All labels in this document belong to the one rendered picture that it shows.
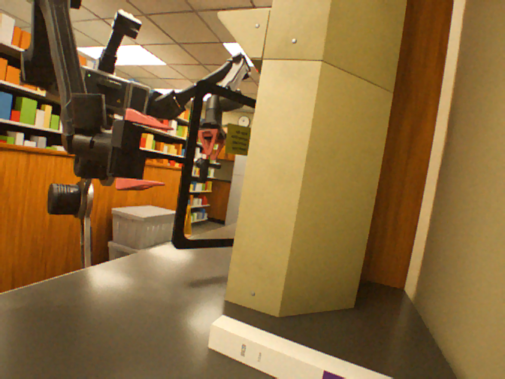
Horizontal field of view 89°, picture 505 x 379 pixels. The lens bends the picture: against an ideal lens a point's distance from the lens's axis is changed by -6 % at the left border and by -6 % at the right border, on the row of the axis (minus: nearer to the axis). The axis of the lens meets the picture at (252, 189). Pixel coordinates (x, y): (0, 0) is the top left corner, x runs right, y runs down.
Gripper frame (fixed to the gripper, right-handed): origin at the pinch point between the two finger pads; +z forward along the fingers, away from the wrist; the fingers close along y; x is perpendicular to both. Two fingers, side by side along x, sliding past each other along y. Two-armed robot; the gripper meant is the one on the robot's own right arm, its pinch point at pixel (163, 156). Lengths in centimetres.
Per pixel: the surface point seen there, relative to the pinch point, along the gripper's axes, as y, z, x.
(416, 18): 52, 43, 45
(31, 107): 29, -234, 112
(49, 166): -17, -183, 102
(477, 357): -23, 55, 10
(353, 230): -8.5, 33.5, 19.7
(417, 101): 28, 46, 46
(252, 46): 23.7, 9.6, 8.6
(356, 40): 27.6, 28.2, 13.7
